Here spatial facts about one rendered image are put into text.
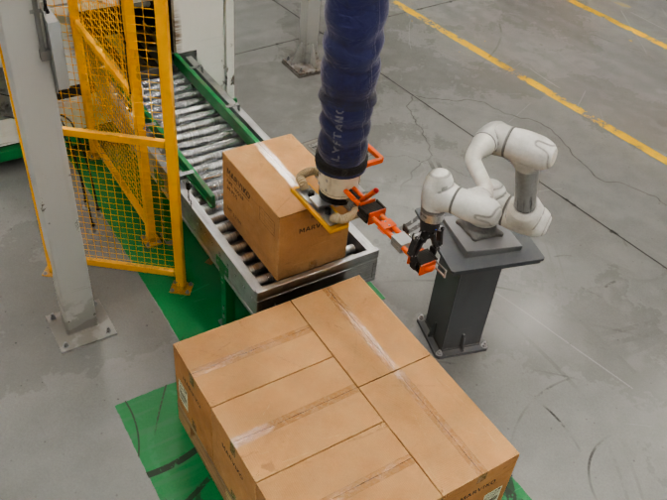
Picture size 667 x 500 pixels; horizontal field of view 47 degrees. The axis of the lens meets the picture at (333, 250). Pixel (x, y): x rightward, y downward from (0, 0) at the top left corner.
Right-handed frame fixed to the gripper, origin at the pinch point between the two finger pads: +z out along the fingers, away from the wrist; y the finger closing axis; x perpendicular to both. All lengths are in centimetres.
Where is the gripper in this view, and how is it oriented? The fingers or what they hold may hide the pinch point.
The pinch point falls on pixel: (422, 259)
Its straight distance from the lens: 297.5
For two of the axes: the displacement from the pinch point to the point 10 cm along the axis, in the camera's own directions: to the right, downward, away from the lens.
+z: -0.8, 7.5, 6.5
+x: 5.3, 5.9, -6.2
